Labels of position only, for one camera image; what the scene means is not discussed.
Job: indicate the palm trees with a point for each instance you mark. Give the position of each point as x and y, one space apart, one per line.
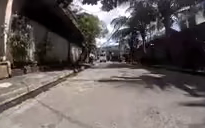
136 26

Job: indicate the climbing green plant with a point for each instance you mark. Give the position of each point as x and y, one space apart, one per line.
19 41

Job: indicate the white vehicle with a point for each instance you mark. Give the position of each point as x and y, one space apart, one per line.
103 58

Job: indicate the concrete pavement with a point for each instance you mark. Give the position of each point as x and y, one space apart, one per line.
20 85

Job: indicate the dark fence wall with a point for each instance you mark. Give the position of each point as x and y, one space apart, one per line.
180 50

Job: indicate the grey concrete road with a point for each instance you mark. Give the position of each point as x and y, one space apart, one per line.
123 96

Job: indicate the green leafy tree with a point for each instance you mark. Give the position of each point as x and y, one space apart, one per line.
89 30

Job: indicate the dark building with overhang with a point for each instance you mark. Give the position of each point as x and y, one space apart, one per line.
50 36

